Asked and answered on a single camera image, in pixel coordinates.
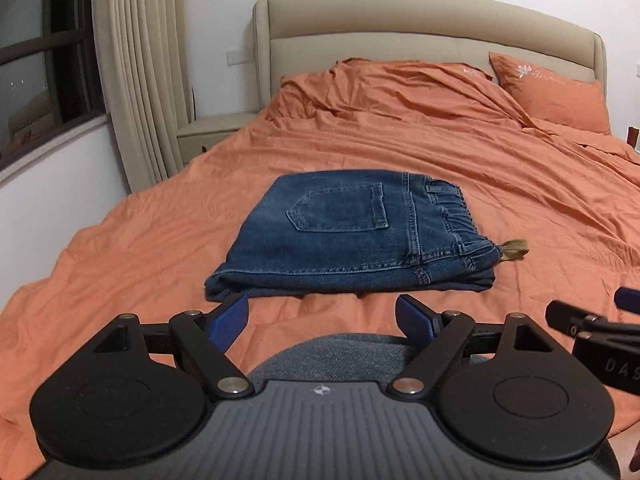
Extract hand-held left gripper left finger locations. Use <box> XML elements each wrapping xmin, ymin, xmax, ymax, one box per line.
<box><xmin>94</xmin><ymin>294</ymin><xmax>256</xmax><ymax>397</ymax></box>

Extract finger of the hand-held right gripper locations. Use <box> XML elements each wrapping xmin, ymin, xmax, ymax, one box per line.
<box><xmin>614</xmin><ymin>287</ymin><xmax>640</xmax><ymax>314</ymax></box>
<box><xmin>545</xmin><ymin>301</ymin><xmax>640</xmax><ymax>337</ymax></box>

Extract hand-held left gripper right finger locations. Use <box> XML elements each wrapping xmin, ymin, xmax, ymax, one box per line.
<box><xmin>386</xmin><ymin>293</ymin><xmax>549</xmax><ymax>397</ymax></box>

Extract blue denim pants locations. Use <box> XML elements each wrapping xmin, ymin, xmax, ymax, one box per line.
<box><xmin>205</xmin><ymin>170</ymin><xmax>529</xmax><ymax>303</ymax></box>

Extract orange bed sheet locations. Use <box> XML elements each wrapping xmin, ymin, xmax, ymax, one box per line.
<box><xmin>0</xmin><ymin>57</ymin><xmax>640</xmax><ymax>480</ymax></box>

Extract beige nightstand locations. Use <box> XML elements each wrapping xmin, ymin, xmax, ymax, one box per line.
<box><xmin>176</xmin><ymin>110</ymin><xmax>262</xmax><ymax>169</ymax></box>

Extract orange pillow white print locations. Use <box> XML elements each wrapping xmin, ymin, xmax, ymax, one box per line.
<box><xmin>488</xmin><ymin>51</ymin><xmax>612</xmax><ymax>135</ymax></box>

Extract beige pleated curtain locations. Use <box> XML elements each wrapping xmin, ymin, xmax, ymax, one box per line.
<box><xmin>92</xmin><ymin>0</ymin><xmax>195</xmax><ymax>194</ymax></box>

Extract beige padded headboard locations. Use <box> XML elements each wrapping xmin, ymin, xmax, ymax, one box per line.
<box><xmin>252</xmin><ymin>0</ymin><xmax>607</xmax><ymax>114</ymax></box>

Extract dark framed window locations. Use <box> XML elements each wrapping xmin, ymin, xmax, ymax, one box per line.
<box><xmin>0</xmin><ymin>0</ymin><xmax>109</xmax><ymax>172</ymax></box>

